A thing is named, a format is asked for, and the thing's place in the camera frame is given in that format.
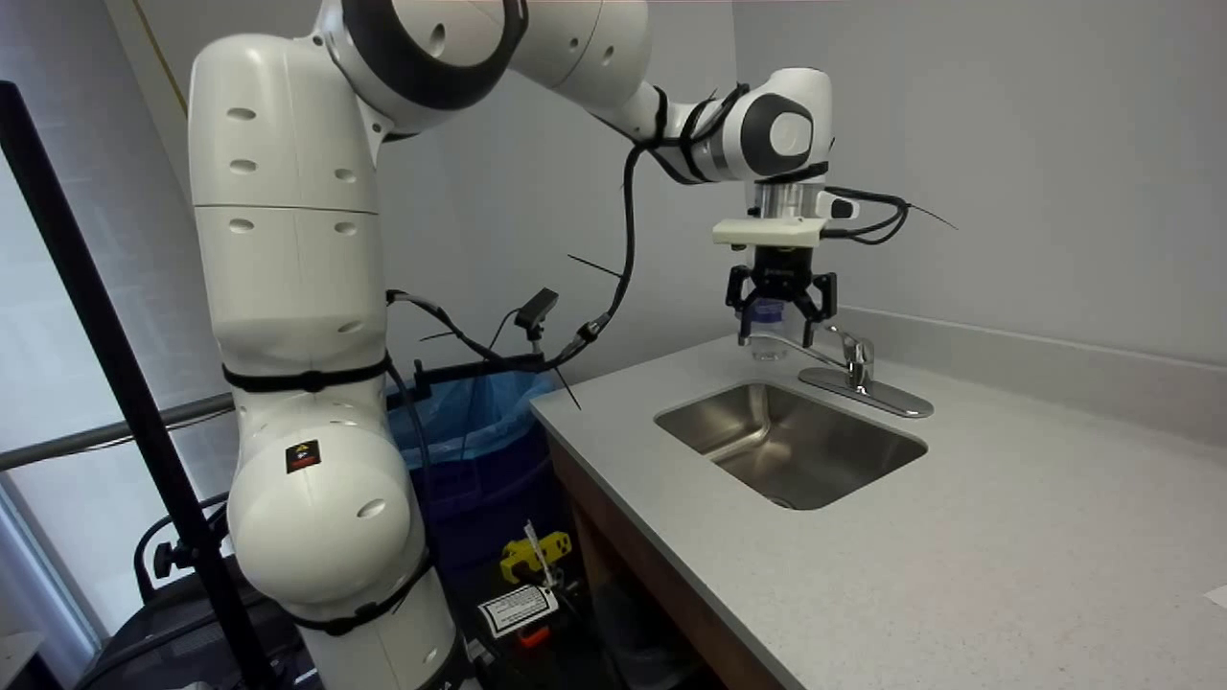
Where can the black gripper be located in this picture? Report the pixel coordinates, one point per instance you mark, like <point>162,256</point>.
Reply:
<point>785,268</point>

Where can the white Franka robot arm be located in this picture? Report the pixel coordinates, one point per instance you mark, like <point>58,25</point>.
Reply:
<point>291,254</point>

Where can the clear smartwater plastic bottle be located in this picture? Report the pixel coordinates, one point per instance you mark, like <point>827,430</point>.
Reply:
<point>770,336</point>

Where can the stainless steel sink basin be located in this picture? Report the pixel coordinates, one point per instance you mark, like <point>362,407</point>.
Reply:
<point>790,447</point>

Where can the brown wooden counter cabinet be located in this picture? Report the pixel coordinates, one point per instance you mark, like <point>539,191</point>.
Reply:
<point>640,561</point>

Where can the bin with blue bag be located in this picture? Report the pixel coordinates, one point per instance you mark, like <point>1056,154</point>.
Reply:
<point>472,435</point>

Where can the yellow tool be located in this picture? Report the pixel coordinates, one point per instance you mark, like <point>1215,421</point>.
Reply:
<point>533,558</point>

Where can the white labelled device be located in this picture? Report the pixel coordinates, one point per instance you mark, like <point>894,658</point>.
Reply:
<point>518,610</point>

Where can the black slanted pole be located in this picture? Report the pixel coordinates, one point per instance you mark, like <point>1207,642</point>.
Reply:
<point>100,346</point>

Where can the black cart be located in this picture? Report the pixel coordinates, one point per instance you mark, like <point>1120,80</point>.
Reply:
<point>168,638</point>

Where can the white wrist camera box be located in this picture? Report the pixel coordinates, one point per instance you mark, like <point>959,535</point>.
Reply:
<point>770,231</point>

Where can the chrome faucet base plate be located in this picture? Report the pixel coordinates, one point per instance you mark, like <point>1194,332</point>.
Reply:
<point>876,393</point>

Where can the small black clip camera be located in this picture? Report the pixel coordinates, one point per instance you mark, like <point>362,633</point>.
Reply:
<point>539,313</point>

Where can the grey window frame bar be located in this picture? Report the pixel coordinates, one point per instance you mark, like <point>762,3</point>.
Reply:
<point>115,430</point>

